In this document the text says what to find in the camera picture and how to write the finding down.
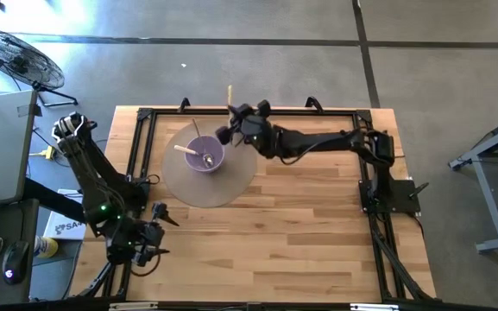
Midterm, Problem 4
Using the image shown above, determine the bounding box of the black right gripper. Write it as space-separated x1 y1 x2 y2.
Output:
216 103 279 160

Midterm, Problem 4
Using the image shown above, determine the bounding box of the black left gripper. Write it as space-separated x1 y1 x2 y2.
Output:
129 201 180 267

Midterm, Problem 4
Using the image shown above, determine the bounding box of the silver metal spoon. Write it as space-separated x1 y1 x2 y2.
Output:
191 117 215 168

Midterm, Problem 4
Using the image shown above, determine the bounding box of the round ceramic bowl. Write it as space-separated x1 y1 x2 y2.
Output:
184 135 226 175

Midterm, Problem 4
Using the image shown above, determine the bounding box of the white printed box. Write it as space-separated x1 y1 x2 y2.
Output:
42 188 88 241

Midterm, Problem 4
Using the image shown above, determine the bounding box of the yellow capped bottle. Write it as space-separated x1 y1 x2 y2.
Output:
34 235 60 260

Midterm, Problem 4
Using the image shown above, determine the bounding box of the yellow power plug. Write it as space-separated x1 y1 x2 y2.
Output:
29 145 56 162

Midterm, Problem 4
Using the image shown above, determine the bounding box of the dark desk surface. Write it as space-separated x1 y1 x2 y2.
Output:
0 198 41 303

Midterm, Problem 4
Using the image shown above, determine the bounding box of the black computer mouse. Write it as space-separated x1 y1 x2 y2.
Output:
1 240 30 286

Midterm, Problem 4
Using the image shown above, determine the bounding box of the black floor fan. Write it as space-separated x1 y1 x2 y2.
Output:
0 27 79 108

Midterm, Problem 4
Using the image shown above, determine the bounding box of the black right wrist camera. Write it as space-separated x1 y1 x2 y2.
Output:
256 99 273 118

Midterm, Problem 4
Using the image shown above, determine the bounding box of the silver metal bracket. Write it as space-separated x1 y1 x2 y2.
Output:
350 302 400 311
109 301 159 311

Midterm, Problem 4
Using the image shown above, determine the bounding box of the black aluminium table frame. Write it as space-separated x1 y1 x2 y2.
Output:
75 106 438 303

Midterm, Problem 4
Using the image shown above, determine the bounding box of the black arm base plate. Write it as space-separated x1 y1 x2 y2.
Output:
358 178 430 216

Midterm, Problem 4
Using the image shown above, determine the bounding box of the grey metal table frame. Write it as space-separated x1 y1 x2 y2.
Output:
448 110 498 255

